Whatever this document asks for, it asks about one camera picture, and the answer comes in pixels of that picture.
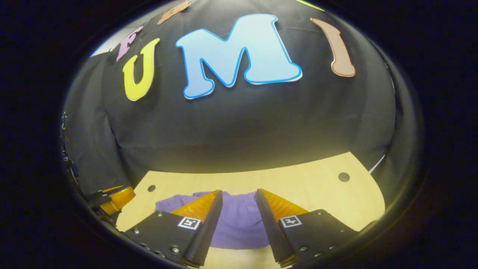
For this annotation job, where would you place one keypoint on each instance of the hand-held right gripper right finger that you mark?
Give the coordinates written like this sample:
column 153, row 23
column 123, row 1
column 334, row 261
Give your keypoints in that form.
column 274, row 239

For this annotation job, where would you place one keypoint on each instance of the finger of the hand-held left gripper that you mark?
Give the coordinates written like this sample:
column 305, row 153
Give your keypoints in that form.
column 119, row 200
column 112, row 189

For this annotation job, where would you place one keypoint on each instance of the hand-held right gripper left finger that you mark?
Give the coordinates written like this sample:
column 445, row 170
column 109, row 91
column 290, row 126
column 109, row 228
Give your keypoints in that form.
column 205, row 239

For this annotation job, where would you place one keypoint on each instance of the purple knit garment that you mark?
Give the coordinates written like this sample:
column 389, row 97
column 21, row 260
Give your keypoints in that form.
column 239, row 224

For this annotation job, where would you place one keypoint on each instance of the dark equipment rack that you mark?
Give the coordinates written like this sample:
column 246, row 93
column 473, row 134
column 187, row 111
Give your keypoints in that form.
column 67, row 160

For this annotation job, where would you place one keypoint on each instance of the black backdrop cloth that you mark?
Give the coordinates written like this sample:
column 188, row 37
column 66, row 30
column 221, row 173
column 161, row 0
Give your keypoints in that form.
column 242, row 123

